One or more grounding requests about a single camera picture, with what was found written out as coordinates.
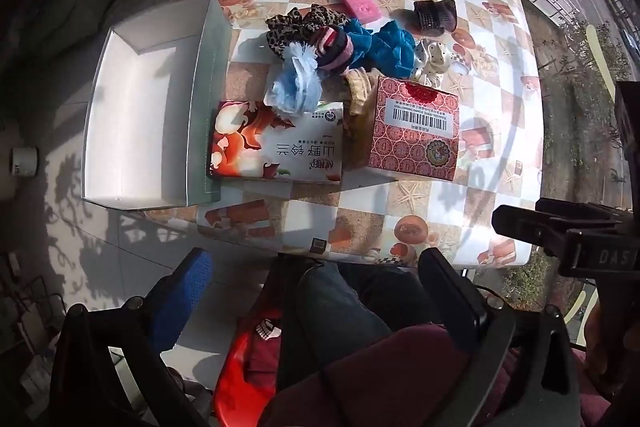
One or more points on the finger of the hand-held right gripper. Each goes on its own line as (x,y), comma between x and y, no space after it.
(540,232)
(575,209)

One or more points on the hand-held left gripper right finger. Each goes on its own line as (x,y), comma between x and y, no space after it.
(447,292)

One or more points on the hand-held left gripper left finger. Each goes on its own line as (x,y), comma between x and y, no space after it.
(182,294)

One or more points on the white cardboard box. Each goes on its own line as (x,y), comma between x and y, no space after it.
(145,117)

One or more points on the beige knitted sock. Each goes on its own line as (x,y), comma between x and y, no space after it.
(361,89)

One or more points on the red plastic stool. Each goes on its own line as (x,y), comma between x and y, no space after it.
(240,372)

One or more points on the person's jeans leg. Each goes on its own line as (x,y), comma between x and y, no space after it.
(345,307)

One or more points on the maroon garment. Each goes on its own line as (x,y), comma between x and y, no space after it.
(380,382)

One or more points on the checkered printed tablecloth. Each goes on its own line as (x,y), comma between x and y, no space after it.
(500,72)

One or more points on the red patterned carton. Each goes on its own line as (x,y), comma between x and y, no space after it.
(412,137)

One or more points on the red white tissue packet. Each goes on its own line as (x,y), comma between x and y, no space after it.
(280,147)

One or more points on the white paper cup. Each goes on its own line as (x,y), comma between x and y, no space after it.
(25,162)

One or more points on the dark brown knitted sock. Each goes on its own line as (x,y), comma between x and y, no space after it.
(435,14)

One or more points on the pink black striped sock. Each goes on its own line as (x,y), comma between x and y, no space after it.
(334,49)

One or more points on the pink sponge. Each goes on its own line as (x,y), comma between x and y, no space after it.
(361,3)

